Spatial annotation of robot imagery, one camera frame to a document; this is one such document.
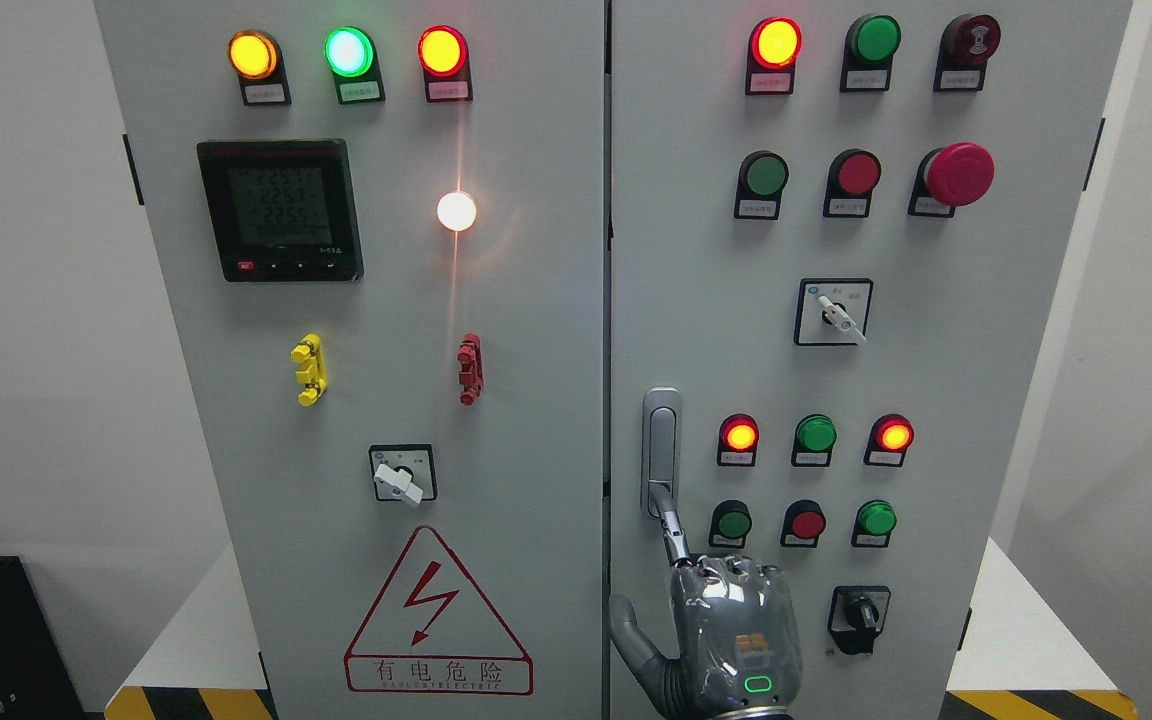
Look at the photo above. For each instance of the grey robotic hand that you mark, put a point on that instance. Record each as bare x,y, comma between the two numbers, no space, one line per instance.
736,633

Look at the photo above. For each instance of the silver door handle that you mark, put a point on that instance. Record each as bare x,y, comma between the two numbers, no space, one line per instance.
661,410

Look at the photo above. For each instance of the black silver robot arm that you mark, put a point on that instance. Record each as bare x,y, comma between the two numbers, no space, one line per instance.
756,713

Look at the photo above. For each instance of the grey right cabinet door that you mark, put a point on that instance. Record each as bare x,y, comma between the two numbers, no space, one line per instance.
707,304

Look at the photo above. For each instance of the grey cabinet door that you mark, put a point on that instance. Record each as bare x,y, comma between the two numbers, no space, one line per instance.
707,304
519,473

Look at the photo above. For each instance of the grey left cabinet door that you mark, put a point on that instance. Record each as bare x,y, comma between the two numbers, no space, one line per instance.
519,473

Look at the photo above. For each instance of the red-orange indicator lamp left door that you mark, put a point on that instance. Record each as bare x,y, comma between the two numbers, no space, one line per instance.
446,73

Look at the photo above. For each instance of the green push button lower left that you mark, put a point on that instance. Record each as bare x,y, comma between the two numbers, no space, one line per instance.
730,525

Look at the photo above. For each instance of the green push button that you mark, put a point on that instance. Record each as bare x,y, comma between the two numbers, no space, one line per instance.
763,176
730,525
874,524

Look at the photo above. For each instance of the red push button lower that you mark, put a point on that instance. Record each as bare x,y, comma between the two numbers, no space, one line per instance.
803,524

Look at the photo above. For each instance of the red push button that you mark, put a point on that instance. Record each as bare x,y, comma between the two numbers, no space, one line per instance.
803,524
852,177

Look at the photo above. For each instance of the green push button lower right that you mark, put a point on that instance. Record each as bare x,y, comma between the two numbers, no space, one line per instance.
874,524

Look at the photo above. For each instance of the red lit lamp lower left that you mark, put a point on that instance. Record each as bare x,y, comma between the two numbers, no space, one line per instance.
738,440

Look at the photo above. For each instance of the red lit lamp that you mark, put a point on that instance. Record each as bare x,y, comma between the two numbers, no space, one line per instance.
889,441
738,440
773,47

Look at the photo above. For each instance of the green lamp lower middle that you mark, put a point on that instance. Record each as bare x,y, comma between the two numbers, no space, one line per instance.
814,439

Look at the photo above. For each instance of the red lit lamp lower right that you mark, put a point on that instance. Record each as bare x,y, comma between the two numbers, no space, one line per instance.
889,441

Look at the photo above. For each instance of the white platform with hazard stripes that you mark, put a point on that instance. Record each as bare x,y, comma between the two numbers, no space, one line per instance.
1018,661

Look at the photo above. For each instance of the red electric hazard sticker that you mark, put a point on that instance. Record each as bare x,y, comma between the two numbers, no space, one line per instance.
431,629

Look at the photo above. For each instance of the green push button upper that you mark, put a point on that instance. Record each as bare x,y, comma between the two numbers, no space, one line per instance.
763,176

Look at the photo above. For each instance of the red push button upper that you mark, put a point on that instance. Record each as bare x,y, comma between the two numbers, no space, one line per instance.
852,177

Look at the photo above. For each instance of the white lit indicator lamp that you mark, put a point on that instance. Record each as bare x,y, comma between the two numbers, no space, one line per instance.
456,211

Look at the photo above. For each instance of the red emergency stop button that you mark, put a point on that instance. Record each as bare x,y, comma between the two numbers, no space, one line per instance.
949,178

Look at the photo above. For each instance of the red lit lamp top right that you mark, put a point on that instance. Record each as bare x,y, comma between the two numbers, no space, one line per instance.
773,47

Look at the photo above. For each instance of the green lamp top right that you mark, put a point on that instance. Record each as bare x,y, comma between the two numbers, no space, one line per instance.
870,44

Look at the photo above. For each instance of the black digital power meter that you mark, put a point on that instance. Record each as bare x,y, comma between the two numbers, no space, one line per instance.
282,210

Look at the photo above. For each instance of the dark red buzzer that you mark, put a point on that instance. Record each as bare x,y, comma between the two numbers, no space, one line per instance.
967,44

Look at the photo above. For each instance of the green lit indicator lamp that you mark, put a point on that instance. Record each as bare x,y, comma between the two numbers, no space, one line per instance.
352,58

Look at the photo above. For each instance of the yellow indicator lamp top left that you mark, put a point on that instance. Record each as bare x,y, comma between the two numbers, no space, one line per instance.
258,62

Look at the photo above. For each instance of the black selector switch bottom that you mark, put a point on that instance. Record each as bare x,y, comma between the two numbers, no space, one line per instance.
856,617

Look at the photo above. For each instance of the white selector switch right door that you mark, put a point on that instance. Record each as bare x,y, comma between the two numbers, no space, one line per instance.
833,311

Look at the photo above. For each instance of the white selector switch door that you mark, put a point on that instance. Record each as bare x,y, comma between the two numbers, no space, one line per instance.
403,473
833,311

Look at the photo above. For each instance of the white selector switch left door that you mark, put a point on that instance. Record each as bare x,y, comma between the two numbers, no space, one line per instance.
403,473

